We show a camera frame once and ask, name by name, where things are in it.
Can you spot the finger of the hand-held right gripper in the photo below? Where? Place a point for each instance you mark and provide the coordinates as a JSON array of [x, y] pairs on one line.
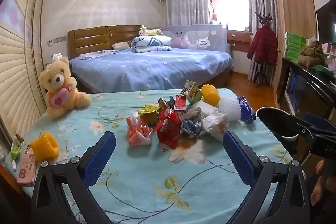
[[304, 131], [316, 117]]

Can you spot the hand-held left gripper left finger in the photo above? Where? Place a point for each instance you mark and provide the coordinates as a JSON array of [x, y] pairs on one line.
[[101, 161]]

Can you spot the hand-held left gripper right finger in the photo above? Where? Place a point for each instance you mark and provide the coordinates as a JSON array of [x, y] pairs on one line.
[[240, 161]]

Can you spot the white-rimmed trash bin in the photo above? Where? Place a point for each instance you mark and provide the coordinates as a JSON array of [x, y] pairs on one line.
[[265, 113]]

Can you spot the white plastic bag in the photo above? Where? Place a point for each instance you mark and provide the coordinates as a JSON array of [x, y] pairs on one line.
[[215, 124]]

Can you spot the pink wrapper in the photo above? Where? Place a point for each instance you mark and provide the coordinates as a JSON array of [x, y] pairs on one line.
[[139, 134]]

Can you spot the blue white wrapper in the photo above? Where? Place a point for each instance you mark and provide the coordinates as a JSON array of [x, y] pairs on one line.
[[246, 111]]

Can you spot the white foam fruit net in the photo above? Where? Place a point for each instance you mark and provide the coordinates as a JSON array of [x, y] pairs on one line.
[[229, 108]]

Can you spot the blue silver foil wrapper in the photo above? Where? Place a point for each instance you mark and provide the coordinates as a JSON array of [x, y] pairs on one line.
[[193, 128]]

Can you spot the gold foil wrapper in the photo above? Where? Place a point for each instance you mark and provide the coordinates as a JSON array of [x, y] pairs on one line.
[[149, 116]]

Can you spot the yellow foam fruit net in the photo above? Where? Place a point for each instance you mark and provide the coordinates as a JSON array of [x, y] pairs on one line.
[[46, 146], [210, 95]]

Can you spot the red plastic wrapper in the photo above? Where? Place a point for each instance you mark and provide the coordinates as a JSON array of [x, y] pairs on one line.
[[169, 132]]

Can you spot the green juice box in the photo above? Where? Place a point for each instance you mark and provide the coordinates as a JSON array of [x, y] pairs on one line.
[[194, 94]]

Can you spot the multicolour candy wrapper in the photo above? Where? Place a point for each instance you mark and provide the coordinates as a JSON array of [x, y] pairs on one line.
[[165, 102]]

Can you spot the person's right hand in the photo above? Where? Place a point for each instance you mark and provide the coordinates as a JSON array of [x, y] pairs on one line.
[[319, 187]]

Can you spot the black glossy cabinet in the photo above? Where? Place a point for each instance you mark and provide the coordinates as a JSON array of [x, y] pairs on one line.
[[315, 92]]

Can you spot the dark green cloth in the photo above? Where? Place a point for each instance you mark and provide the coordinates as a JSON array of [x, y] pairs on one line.
[[323, 70]]

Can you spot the brown plush cloth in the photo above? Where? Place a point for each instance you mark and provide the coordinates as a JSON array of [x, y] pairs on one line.
[[312, 54]]

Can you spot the stack of green boxes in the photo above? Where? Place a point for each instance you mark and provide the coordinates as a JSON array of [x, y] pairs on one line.
[[295, 48]]

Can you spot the pink phone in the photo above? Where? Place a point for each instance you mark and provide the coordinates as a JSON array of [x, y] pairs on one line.
[[26, 169]]

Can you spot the green wrapper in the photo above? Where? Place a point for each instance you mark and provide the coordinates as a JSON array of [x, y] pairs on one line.
[[15, 152]]

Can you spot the small white tube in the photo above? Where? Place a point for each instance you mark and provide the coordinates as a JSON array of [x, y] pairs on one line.
[[14, 165]]

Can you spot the red padded jacket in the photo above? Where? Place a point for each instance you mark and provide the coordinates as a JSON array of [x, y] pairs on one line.
[[262, 45]]

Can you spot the tan teddy bear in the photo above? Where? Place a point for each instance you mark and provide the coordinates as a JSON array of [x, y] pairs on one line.
[[56, 82]]

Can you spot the wooden wardrobe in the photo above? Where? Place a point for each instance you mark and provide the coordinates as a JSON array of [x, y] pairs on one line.
[[294, 16]]

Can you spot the blue printed pillow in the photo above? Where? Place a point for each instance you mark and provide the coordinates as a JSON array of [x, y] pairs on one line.
[[97, 54]]

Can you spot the bed with blue sheet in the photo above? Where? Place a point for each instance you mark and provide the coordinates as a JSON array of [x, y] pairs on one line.
[[157, 66]]

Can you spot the wooden desk with drawers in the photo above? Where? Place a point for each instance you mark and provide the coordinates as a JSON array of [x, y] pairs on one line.
[[237, 37]]

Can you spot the dark wooden coat rack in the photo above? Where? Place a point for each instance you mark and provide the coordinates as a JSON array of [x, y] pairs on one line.
[[262, 18]]

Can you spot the colourful tissue box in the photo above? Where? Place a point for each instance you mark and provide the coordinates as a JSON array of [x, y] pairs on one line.
[[56, 56]]

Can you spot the cream louvred closet door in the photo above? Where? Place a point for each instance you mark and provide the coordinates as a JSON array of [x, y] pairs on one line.
[[15, 82]]

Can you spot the small pink pillow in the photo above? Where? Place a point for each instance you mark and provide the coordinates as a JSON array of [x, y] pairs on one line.
[[120, 45]]

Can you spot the wooden headboard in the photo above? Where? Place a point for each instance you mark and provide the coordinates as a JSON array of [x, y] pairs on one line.
[[89, 40]]

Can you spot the grey patterned curtain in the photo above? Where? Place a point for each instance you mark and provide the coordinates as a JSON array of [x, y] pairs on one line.
[[186, 3], [260, 3]]

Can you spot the folded blue white quilt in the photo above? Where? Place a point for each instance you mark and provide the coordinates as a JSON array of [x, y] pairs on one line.
[[149, 43]]

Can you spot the pink plush toy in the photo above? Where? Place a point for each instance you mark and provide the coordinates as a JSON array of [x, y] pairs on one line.
[[181, 43]]

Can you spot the window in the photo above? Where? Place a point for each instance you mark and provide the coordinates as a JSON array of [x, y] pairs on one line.
[[233, 8]]

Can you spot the yellow plush toy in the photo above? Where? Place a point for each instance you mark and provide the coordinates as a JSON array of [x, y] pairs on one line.
[[152, 32]]

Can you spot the wall television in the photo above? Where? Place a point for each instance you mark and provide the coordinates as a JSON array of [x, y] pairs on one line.
[[328, 22]]

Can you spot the wall switch panel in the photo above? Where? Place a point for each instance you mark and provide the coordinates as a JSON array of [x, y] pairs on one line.
[[56, 40]]

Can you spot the grey mesh bed rail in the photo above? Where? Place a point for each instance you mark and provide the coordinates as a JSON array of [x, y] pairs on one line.
[[183, 35]]

